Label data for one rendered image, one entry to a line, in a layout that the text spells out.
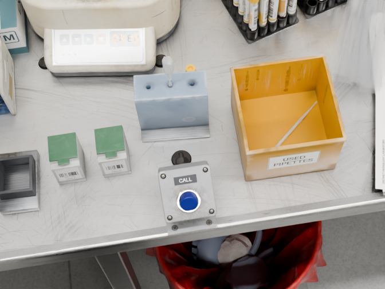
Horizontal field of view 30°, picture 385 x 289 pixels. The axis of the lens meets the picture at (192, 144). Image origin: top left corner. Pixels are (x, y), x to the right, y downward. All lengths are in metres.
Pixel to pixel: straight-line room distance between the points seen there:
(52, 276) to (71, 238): 0.92
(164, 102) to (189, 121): 0.07
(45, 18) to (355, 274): 1.14
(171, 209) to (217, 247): 0.74
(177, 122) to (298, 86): 0.19
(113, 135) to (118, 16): 0.18
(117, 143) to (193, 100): 0.12
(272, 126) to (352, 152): 0.12
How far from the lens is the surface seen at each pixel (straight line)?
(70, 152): 0.99
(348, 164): 1.05
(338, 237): 1.94
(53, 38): 1.11
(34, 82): 1.14
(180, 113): 1.01
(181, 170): 0.94
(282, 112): 1.07
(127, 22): 1.08
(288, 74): 1.03
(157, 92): 0.98
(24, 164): 1.06
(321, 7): 1.17
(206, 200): 0.95
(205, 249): 1.67
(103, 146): 0.99
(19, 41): 1.14
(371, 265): 1.93
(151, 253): 1.59
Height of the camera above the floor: 1.82
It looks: 65 degrees down
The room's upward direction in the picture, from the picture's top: 5 degrees counter-clockwise
